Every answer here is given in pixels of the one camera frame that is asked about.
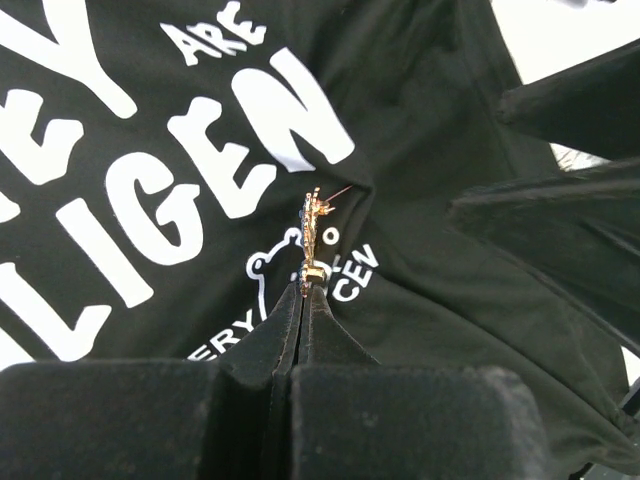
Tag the black printed t-shirt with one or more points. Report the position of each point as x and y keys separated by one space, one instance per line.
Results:
x=155 y=156

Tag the gold leaf brooch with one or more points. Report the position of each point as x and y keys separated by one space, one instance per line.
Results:
x=311 y=272

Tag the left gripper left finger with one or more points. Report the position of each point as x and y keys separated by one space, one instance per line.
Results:
x=162 y=419

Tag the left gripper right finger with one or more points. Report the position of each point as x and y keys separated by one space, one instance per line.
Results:
x=352 y=418

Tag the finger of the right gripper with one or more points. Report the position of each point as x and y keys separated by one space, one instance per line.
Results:
x=592 y=107
x=577 y=232

